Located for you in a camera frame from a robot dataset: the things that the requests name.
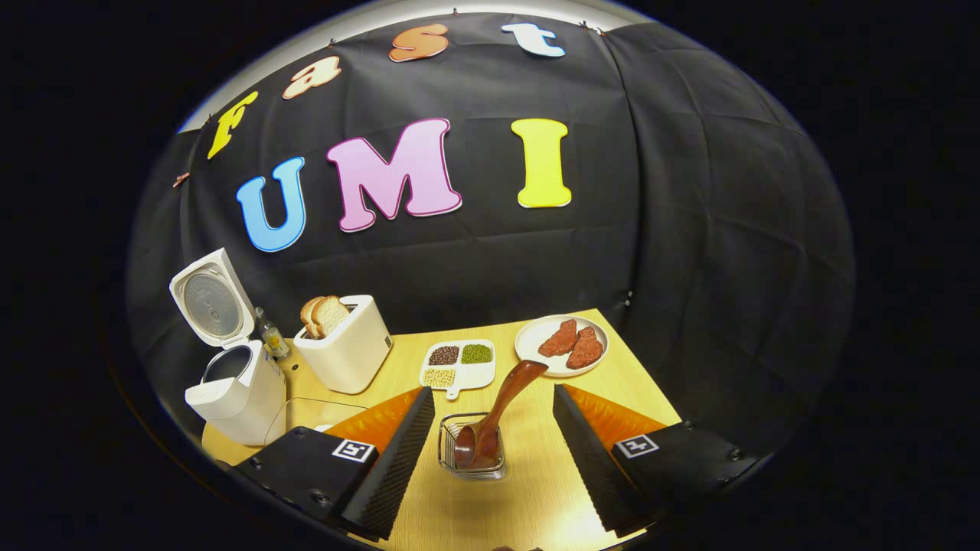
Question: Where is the small glass bottle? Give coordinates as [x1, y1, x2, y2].
[255, 308, 292, 359]

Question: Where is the white round plate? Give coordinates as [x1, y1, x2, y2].
[514, 315, 609, 378]

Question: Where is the white divided dish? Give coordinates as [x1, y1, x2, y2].
[419, 339, 496, 400]

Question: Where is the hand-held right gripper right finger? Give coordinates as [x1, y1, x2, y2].
[553, 384, 766, 536]

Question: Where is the brown wooden spoon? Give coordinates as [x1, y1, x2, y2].
[453, 359, 549, 470]

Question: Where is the clear box of rice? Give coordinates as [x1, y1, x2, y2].
[263, 397, 370, 447]

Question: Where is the black backdrop cloth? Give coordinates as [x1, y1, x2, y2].
[126, 11, 854, 475]

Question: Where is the white toaster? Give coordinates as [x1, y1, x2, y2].
[294, 295, 394, 395]

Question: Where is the white rice cooker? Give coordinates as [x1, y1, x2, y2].
[168, 247, 288, 447]

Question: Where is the metal wire chopstick holder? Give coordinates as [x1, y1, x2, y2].
[438, 412, 507, 481]

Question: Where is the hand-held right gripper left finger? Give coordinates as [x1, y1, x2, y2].
[230, 386, 436, 541]

